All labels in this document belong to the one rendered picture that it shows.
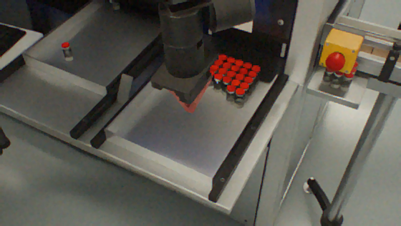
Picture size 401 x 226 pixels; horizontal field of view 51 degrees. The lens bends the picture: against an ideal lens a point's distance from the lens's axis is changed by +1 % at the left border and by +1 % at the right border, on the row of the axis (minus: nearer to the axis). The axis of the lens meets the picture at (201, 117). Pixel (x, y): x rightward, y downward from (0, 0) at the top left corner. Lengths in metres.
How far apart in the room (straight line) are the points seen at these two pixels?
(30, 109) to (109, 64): 0.23
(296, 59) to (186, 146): 0.34
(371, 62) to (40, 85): 0.82
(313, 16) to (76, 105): 0.57
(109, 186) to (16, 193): 0.41
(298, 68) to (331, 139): 1.15
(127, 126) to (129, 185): 0.99
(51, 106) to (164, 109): 0.27
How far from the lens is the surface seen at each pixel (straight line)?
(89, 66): 1.13
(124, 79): 1.00
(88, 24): 1.28
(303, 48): 1.00
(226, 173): 0.84
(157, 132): 0.93
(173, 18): 0.55
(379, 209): 1.99
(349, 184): 1.52
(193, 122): 0.95
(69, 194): 1.96
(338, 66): 0.96
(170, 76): 0.61
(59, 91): 1.08
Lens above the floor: 1.59
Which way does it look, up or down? 47 degrees down
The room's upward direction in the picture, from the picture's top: straight up
